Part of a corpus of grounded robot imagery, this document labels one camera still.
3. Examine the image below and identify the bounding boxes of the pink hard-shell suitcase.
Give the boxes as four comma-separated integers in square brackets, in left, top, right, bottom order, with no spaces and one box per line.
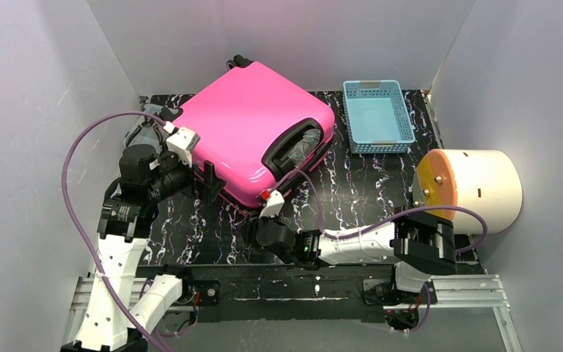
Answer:
[172,55,335,208]

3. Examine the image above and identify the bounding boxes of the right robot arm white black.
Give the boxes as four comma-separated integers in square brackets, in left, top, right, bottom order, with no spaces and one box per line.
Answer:
[245,208,457,293]

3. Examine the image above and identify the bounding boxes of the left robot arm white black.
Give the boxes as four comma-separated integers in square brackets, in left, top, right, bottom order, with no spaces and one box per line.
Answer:
[61,144,198,351]

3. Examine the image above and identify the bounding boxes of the clear plastic compartment box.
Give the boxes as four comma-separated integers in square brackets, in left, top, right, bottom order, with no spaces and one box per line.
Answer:
[124,103,178,151]

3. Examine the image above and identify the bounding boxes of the black pliers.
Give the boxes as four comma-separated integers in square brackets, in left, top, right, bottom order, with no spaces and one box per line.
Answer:
[125,117,163,147]

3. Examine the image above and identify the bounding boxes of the light blue plastic basket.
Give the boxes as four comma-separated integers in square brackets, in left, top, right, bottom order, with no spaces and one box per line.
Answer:
[343,80,416,154]

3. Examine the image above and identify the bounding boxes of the white cylinder with orange end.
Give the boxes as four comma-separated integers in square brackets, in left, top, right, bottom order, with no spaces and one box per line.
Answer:
[411,149,523,234]

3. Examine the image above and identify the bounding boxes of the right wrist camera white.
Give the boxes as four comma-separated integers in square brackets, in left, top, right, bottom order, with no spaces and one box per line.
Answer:
[259,189,284,218]

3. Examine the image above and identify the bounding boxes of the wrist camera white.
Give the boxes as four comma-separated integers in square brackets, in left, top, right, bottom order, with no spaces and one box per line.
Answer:
[259,189,284,218]
[163,122,200,168]

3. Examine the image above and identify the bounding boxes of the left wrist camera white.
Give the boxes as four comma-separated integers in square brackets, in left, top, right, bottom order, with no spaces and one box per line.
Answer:
[163,122,200,168]

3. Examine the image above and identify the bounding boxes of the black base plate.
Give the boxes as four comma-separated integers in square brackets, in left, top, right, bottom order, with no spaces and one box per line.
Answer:
[147,264,438,324]

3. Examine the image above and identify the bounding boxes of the aluminium frame rail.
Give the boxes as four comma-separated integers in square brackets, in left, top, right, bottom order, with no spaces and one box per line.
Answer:
[61,274,523,352]

